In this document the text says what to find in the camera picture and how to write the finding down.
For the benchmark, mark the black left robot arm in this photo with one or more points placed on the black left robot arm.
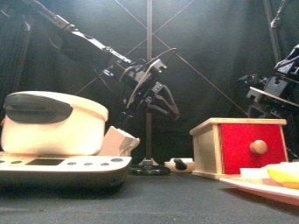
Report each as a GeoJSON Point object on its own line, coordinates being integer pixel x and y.
{"type": "Point", "coordinates": [83, 43]}

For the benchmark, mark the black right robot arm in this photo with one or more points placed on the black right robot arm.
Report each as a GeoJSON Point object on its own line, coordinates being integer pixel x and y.
{"type": "Point", "coordinates": [289, 59]}

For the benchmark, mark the yellow egg sushi toy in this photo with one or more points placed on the yellow egg sushi toy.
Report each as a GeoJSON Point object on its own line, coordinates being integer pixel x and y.
{"type": "Point", "coordinates": [285, 175]}

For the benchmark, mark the white toy rice scoop holder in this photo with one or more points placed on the white toy rice scoop holder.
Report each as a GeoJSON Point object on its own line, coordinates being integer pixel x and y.
{"type": "Point", "coordinates": [116, 143]}

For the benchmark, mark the metal pole stand round base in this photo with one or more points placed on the metal pole stand round base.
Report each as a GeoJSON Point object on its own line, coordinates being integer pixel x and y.
{"type": "Point", "coordinates": [148, 140]}

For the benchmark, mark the wooden drawer box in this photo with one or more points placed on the wooden drawer box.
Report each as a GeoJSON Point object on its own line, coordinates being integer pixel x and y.
{"type": "Point", "coordinates": [206, 145]}

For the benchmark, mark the white toy rice cooker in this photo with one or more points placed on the white toy rice cooker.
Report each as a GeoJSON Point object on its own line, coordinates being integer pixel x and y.
{"type": "Point", "coordinates": [54, 128]}

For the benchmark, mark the white toy with black strip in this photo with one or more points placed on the white toy with black strip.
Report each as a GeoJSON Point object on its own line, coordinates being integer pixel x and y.
{"type": "Point", "coordinates": [179, 165]}

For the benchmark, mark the red drawer with wooden knob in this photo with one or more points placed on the red drawer with wooden knob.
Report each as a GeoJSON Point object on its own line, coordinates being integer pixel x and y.
{"type": "Point", "coordinates": [248, 148]}

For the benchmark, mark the white rice block toy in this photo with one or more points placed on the white rice block toy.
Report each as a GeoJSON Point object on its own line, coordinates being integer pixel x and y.
{"type": "Point", "coordinates": [252, 172]}

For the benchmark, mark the white plate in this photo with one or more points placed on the white plate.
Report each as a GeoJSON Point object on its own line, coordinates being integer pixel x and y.
{"type": "Point", "coordinates": [256, 185]}

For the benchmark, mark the dark metal frame pole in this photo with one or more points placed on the dark metal frame pole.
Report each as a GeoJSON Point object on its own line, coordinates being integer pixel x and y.
{"type": "Point", "coordinates": [272, 32]}

